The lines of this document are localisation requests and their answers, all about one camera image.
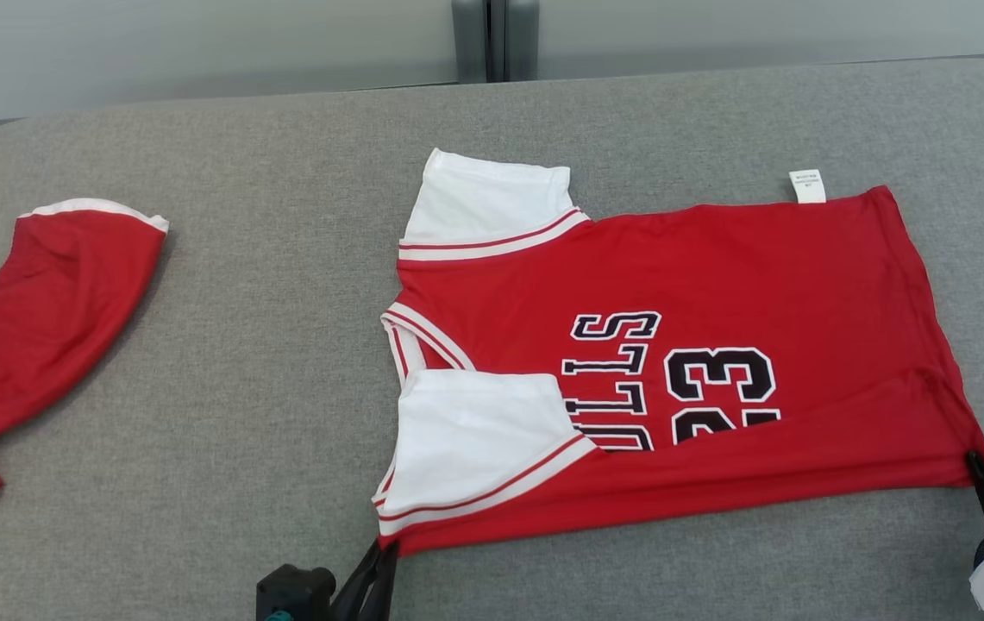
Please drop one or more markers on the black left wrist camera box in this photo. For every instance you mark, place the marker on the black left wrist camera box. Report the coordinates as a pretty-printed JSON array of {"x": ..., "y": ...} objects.
[{"x": 293, "y": 591}]

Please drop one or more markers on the red and white basketball jersey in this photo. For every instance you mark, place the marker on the red and white basketball jersey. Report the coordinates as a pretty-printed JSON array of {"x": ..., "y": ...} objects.
[{"x": 716, "y": 259}]

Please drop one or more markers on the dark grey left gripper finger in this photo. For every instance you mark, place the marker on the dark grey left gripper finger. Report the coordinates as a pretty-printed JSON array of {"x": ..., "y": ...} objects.
[
  {"x": 360, "y": 582},
  {"x": 385, "y": 586}
]

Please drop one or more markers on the grey partition post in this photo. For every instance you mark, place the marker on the grey partition post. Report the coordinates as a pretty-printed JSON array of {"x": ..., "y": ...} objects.
[{"x": 496, "y": 39}]

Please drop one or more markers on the red garment with white trim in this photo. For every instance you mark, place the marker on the red garment with white trim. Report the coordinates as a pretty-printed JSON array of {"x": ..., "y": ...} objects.
[{"x": 43, "y": 328}]

